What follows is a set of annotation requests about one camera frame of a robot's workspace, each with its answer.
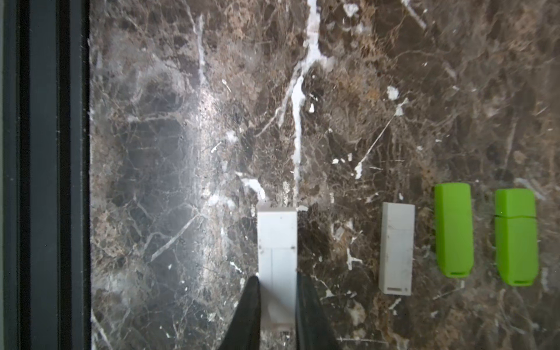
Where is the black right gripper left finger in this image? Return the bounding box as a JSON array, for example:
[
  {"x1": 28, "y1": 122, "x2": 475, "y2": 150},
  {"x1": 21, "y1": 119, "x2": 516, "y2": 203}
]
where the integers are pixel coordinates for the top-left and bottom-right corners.
[{"x1": 219, "y1": 276, "x2": 261, "y2": 350}]

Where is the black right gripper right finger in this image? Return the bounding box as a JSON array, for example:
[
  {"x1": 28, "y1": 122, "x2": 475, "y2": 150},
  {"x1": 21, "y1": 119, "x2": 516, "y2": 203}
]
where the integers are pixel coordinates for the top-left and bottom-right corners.
[{"x1": 295, "y1": 273, "x2": 341, "y2": 350}]

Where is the green usb drive capped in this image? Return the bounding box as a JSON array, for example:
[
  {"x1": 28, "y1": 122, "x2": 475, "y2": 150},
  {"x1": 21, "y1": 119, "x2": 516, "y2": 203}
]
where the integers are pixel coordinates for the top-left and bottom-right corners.
[{"x1": 494, "y1": 189, "x2": 539, "y2": 287}]

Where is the white usb drive front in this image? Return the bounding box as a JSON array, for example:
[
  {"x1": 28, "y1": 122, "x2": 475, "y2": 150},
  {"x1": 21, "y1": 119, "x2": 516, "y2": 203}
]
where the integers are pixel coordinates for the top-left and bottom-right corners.
[{"x1": 257, "y1": 208, "x2": 298, "y2": 332}]

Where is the green usb drive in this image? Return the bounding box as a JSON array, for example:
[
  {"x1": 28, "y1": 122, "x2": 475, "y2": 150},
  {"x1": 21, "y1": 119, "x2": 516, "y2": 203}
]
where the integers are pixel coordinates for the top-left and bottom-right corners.
[{"x1": 434, "y1": 183, "x2": 474, "y2": 279}]

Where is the white rectangular usb drive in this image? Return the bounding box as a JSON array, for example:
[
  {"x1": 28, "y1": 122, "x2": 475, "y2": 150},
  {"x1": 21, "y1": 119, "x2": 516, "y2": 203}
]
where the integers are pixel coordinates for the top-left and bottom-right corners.
[{"x1": 379, "y1": 202, "x2": 415, "y2": 296}]

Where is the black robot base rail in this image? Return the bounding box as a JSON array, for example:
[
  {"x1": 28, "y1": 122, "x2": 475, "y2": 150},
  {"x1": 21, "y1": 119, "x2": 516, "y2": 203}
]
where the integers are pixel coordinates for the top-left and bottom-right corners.
[{"x1": 1, "y1": 1, "x2": 91, "y2": 349}]

